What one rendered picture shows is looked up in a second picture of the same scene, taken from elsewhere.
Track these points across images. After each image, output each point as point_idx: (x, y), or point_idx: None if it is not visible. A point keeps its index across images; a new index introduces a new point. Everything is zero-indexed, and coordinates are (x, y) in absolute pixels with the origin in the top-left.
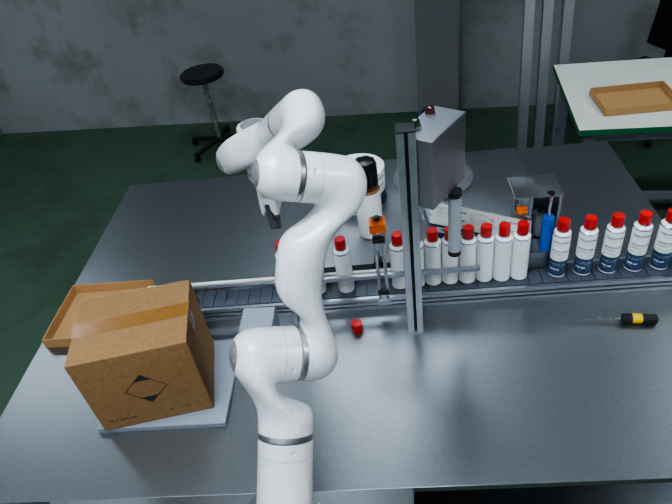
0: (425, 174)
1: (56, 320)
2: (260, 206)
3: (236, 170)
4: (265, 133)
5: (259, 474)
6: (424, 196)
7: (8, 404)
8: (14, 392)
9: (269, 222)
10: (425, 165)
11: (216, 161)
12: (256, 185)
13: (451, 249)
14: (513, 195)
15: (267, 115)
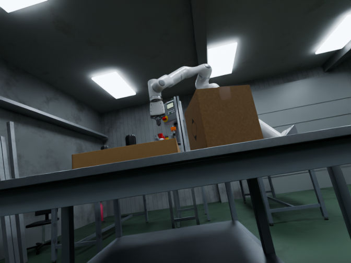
0: (180, 109)
1: (137, 148)
2: (163, 108)
3: (170, 84)
4: (176, 75)
5: (267, 126)
6: (182, 116)
7: (273, 137)
8: (254, 140)
9: (159, 121)
10: (180, 107)
11: (160, 82)
12: (210, 67)
13: (179, 142)
14: None
15: (174, 71)
